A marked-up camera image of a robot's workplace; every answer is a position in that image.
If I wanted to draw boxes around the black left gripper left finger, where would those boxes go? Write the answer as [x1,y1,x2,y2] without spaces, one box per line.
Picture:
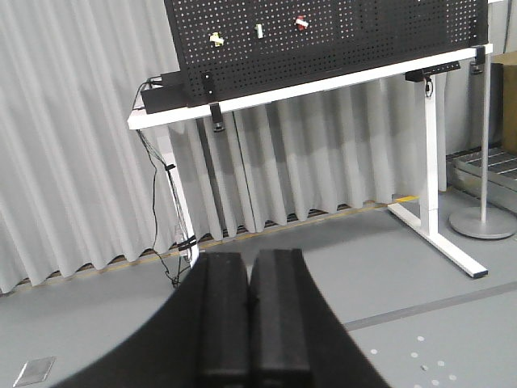
[197,252,249,387]

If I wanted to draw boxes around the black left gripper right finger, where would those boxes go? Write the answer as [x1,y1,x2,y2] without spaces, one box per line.
[250,250,311,387]

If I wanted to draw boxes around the white standing desk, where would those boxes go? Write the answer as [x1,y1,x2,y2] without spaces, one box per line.
[128,44,494,279]

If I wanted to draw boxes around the white pleated curtain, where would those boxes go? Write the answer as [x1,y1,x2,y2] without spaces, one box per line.
[1,1,423,292]

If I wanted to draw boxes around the metal floor plate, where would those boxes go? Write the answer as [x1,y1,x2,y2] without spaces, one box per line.
[12,356,56,387]

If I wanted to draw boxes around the black box on desk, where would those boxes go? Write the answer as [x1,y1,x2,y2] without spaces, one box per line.
[141,71,187,114]

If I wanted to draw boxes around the black pegboard clamp left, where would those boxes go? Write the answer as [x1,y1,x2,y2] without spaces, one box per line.
[201,72,225,133]

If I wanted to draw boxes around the black pegboard clamp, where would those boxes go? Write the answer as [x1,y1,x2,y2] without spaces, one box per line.
[469,45,486,75]
[201,72,225,133]

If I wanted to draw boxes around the grey round-base stand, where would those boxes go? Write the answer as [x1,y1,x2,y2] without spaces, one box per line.
[449,53,516,239]

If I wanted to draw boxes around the grey metal rack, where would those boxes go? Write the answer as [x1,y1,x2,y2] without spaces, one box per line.
[445,145,517,215]

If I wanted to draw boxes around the black perforated pegboard panel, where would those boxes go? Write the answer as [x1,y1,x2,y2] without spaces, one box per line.
[165,0,488,106]

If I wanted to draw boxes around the black pegboard clamp right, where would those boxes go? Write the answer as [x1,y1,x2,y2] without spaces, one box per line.
[469,45,486,75]

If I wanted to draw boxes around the black hanging power cable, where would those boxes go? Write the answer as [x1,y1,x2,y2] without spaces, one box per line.
[135,78,196,289]

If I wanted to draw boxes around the yellow toggle switch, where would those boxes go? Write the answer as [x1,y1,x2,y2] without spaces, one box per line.
[209,32,225,47]

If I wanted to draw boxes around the green toggle switch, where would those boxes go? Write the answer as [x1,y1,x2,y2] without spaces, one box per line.
[254,23,263,39]

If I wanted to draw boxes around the black desk control bracket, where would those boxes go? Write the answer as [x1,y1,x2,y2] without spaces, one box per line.
[405,61,460,98]

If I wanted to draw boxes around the red toggle switch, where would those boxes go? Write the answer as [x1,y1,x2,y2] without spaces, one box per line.
[295,15,309,31]

